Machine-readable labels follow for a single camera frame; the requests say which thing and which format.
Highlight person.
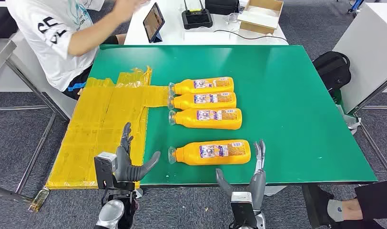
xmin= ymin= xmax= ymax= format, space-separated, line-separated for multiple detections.
xmin=5 ymin=0 xmax=152 ymax=101
xmin=302 ymin=178 xmax=387 ymax=229

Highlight white table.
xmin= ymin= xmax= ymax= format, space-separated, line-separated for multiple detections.
xmin=124 ymin=0 xmax=289 ymax=45

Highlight orange detergent bottle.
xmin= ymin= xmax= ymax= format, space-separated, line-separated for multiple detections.
xmin=168 ymin=76 xmax=234 ymax=96
xmin=167 ymin=139 xmax=252 ymax=166
xmin=168 ymin=108 xmax=243 ymax=131
xmin=167 ymin=92 xmax=237 ymax=111

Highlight white plastic bag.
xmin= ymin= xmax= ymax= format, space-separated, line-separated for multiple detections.
xmin=336 ymin=104 xmax=361 ymax=135

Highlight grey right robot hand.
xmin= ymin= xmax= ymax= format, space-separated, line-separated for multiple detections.
xmin=215 ymin=139 xmax=267 ymax=212

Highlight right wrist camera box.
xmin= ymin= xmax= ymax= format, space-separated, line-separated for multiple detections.
xmin=230 ymin=191 xmax=259 ymax=229

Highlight steel leg frame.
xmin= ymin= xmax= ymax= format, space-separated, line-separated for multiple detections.
xmin=351 ymin=73 xmax=387 ymax=180

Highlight white table foot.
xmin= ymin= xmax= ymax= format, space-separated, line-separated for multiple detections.
xmin=264 ymin=185 xmax=287 ymax=197

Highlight blue metal stand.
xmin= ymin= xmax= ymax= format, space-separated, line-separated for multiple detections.
xmin=347 ymin=0 xmax=365 ymax=15

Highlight steel frame table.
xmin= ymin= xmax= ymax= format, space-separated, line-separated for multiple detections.
xmin=0 ymin=38 xmax=71 ymax=203

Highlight white foam sheet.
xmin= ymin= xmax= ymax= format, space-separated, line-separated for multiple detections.
xmin=241 ymin=7 xmax=280 ymax=30

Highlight crumpled clear tape strip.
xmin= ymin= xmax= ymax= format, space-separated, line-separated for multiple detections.
xmin=29 ymin=187 xmax=51 ymax=213

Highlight black cable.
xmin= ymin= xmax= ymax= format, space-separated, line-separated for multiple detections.
xmin=213 ymin=29 xmax=289 ymax=42

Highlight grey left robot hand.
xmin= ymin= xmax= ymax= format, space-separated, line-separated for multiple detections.
xmin=115 ymin=122 xmax=161 ymax=184

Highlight black backpack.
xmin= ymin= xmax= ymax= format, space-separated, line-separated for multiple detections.
xmin=312 ymin=51 xmax=352 ymax=95

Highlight black router with antennas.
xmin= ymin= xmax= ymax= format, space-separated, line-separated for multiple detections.
xmin=181 ymin=0 xmax=214 ymax=30

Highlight black tablet on stand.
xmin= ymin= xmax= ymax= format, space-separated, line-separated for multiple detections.
xmin=143 ymin=2 xmax=166 ymax=43

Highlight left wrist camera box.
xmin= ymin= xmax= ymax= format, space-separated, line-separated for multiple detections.
xmin=94 ymin=152 xmax=119 ymax=190

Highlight black case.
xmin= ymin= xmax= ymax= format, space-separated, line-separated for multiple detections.
xmin=205 ymin=0 xmax=241 ymax=15

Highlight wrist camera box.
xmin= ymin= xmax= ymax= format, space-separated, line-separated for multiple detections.
xmin=230 ymin=191 xmax=259 ymax=229
xmin=94 ymin=152 xmax=119 ymax=190

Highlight person's right hand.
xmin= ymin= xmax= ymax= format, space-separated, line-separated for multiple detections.
xmin=112 ymin=0 xmax=150 ymax=20

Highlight open cardboard box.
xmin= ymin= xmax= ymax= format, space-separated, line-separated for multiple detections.
xmin=237 ymin=0 xmax=284 ymax=35

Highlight white coiled cable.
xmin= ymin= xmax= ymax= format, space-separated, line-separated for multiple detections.
xmin=223 ymin=12 xmax=242 ymax=24

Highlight yellow taped cardboard mat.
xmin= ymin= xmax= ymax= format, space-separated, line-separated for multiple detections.
xmin=45 ymin=65 xmax=171 ymax=190

